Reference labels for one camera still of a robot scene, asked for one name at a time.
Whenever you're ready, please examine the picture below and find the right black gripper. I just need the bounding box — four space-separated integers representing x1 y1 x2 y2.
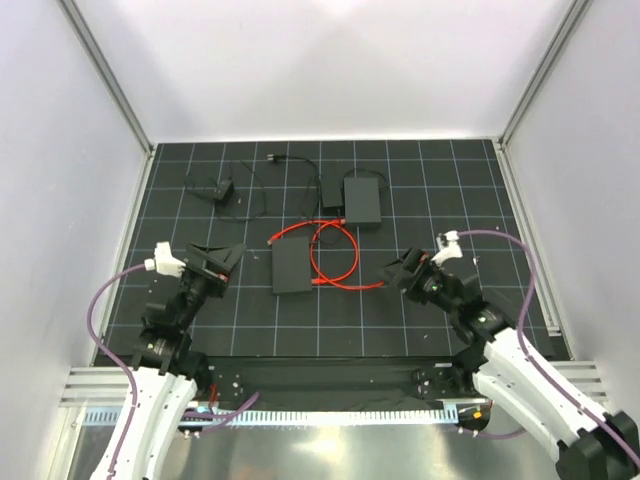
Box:
372 246 457 315

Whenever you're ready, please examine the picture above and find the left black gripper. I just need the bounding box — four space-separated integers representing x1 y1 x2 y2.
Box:
176 243 245 329

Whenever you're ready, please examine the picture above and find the short orange ethernet cable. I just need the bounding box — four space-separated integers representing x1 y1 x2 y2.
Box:
266 220 386 292

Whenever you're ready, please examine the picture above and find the black network switch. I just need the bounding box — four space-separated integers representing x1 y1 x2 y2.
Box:
271 236 312 295
344 177 381 227

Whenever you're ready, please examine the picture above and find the long orange ethernet cable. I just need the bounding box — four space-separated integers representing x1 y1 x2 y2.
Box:
308 216 361 287

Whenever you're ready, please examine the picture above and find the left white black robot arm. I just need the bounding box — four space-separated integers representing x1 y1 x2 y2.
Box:
90 242 246 479

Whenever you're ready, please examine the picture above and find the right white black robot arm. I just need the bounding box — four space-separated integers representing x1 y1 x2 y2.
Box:
380 248 639 479

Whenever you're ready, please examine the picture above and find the small black plug adapter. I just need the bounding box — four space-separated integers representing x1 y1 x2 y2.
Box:
212 180 235 204

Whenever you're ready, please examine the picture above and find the black grid mat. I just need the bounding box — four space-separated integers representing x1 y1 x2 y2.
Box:
125 139 562 358

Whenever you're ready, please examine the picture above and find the black power adapter brick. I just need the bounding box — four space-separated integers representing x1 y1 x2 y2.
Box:
320 174 343 209

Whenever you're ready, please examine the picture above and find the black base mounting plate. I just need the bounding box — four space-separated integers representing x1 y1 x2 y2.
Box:
208 356 487 412

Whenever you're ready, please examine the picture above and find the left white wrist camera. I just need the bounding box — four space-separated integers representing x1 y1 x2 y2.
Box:
143 241 186 278

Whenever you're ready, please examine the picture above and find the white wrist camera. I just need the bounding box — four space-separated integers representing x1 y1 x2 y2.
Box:
431 230 463 266
143 241 186 278

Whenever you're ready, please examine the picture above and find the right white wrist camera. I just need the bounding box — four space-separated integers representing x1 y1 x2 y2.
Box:
431 230 463 266

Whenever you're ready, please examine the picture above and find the thin black adapter cable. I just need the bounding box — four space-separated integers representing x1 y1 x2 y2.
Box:
183 159 269 222

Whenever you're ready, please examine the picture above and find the black power cord with plug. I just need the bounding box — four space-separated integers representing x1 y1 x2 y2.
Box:
267 153 324 219

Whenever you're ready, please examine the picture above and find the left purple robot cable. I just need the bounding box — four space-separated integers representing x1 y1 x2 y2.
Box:
87 263 261 480

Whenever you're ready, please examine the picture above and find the aluminium front frame rail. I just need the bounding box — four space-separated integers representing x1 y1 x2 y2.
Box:
62 360 609 407

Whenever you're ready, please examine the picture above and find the white slotted cable duct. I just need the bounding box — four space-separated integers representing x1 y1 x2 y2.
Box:
82 407 459 428

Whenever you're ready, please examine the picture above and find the left aluminium corner post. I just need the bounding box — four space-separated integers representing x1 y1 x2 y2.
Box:
56 0 154 156

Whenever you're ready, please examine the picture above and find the aluminium corner post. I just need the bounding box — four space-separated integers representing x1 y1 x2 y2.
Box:
56 0 154 156
496 0 592 151

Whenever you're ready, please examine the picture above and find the right aluminium corner post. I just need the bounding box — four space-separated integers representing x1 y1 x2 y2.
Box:
496 0 592 151

